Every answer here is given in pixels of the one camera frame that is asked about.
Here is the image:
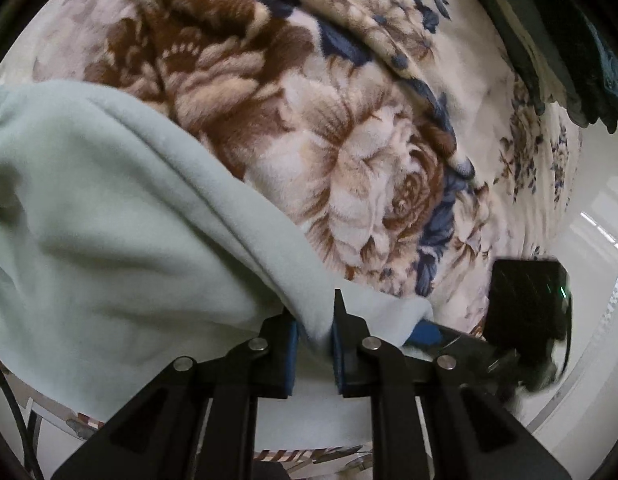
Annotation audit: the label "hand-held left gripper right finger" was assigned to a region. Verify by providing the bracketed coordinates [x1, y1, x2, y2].
[330, 288, 574, 480]

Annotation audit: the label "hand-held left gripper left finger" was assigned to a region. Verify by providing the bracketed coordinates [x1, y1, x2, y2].
[52, 309, 301, 480]

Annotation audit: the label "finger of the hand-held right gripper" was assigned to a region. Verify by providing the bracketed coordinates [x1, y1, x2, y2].
[408, 321, 492, 362]

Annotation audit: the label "light green fleece pants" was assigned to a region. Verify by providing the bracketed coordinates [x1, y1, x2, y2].
[0, 80, 435, 453]

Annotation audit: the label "floral fleece blanket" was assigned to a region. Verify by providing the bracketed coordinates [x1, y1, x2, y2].
[0, 0, 586, 467]

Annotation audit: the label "dark green cloth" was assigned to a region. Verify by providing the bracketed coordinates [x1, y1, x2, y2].
[451, 0, 618, 136]

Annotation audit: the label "black cable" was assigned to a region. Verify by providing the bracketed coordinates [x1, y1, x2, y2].
[0, 347, 46, 480]

